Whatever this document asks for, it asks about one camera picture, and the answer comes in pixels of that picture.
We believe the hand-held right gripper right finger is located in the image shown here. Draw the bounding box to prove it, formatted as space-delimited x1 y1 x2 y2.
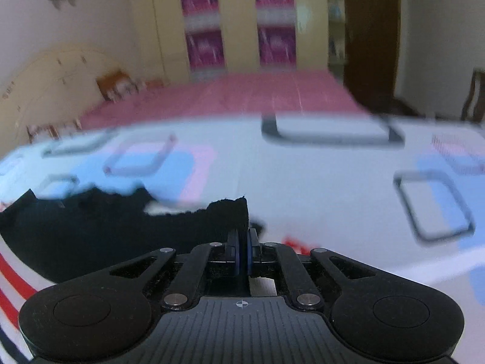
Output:
246 228 380 311

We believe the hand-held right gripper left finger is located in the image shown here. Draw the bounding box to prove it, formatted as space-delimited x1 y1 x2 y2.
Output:
108 227 242 312

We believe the striped knit sweater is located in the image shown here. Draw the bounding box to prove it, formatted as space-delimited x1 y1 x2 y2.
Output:
0 189 309 364

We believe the patterned bed sheet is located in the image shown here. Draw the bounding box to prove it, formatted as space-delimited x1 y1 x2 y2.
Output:
0 113 485 312

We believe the pink bed sheet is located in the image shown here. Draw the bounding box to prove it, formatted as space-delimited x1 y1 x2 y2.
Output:
78 70 374 130

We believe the orange printed cushion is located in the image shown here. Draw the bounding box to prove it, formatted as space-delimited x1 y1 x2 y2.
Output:
96 69 142 103

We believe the cream wardrobe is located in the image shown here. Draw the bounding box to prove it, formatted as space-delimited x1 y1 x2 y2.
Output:
125 0 330 84

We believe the cream corner shelf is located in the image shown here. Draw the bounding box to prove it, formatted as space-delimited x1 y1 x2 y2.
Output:
326 0 347 81

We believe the dark wooden door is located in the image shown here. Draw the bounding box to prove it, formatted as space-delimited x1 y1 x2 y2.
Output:
343 0 403 107

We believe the cream curved headboard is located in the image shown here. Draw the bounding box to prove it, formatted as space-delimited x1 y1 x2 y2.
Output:
0 43 127 148

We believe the wooden chair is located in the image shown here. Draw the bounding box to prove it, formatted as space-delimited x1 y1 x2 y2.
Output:
460 68 485 124

